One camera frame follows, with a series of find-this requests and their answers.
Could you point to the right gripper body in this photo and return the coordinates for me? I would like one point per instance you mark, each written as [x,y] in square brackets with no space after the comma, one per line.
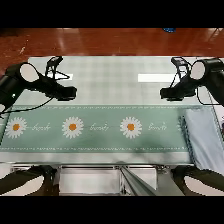
[178,91]

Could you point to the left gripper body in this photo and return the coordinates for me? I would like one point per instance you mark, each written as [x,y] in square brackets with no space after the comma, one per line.
[65,92]

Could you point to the light blue shirt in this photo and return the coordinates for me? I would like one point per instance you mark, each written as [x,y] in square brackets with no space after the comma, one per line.
[205,136]

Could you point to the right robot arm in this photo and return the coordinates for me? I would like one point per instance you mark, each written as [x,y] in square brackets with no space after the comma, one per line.
[213,75]

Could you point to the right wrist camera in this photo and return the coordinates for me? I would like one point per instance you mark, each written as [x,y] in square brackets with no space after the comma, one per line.
[178,62]

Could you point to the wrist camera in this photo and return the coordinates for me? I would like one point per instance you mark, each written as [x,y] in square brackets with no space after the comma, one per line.
[178,62]
[54,61]

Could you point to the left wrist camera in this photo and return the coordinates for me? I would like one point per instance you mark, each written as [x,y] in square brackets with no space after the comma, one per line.
[54,61]

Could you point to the silver frame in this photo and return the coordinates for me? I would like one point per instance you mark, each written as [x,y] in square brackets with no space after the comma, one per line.
[140,186]

